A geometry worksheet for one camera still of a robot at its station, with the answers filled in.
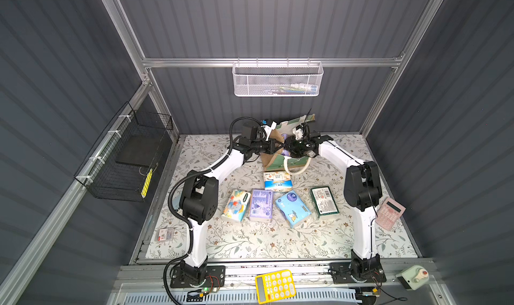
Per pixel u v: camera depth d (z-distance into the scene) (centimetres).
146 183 68
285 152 92
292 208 87
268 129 82
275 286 71
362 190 57
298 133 92
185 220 53
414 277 67
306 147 77
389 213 88
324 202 87
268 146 81
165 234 82
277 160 87
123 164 72
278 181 93
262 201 87
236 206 86
